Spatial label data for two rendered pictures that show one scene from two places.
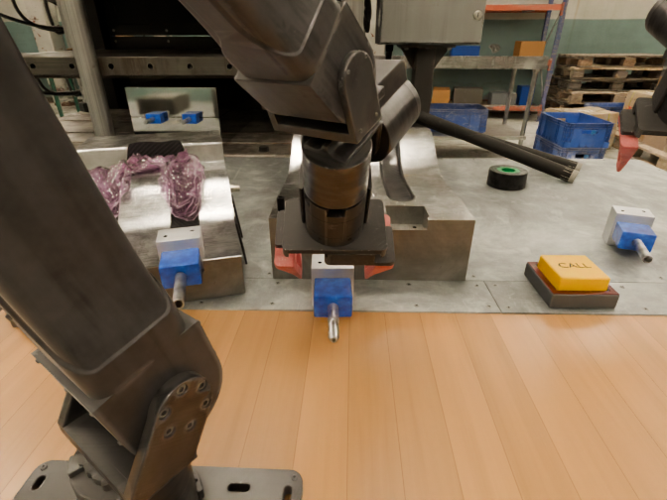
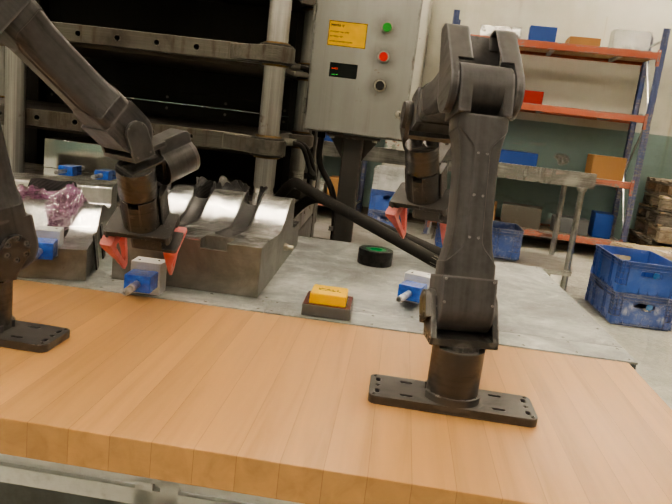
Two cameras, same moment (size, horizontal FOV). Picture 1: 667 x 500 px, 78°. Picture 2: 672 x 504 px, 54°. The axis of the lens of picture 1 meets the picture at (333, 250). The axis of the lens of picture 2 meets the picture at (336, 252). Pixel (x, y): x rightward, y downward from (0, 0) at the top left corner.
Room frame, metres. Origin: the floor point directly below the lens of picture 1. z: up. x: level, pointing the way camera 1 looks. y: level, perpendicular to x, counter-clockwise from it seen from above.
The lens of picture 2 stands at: (-0.63, -0.34, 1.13)
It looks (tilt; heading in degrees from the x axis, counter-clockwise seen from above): 12 degrees down; 2
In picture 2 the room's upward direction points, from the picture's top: 7 degrees clockwise
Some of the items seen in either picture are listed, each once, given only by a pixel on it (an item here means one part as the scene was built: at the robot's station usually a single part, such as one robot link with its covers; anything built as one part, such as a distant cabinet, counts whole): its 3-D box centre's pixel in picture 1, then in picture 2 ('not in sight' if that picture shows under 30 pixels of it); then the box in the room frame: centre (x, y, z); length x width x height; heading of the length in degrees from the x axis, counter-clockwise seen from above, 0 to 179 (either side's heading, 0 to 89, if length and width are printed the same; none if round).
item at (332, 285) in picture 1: (333, 302); (139, 282); (0.38, 0.00, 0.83); 0.13 x 0.05 x 0.05; 1
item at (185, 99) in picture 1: (200, 105); (121, 167); (1.53, 0.47, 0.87); 0.50 x 0.27 x 0.17; 179
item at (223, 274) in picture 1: (149, 196); (35, 217); (0.65, 0.31, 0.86); 0.50 x 0.26 x 0.11; 16
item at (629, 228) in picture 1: (634, 239); (410, 292); (0.54, -0.44, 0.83); 0.13 x 0.05 x 0.05; 159
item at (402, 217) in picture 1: (405, 225); (216, 249); (0.49, -0.10, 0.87); 0.05 x 0.05 x 0.04; 89
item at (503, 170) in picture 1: (506, 177); (375, 256); (0.87, -0.38, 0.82); 0.08 x 0.08 x 0.04
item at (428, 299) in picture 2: not in sight; (458, 319); (0.15, -0.47, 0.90); 0.09 x 0.06 x 0.06; 98
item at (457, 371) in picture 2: not in sight; (454, 372); (0.14, -0.48, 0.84); 0.20 x 0.07 x 0.08; 88
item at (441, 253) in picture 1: (362, 176); (222, 227); (0.72, -0.05, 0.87); 0.50 x 0.26 x 0.14; 179
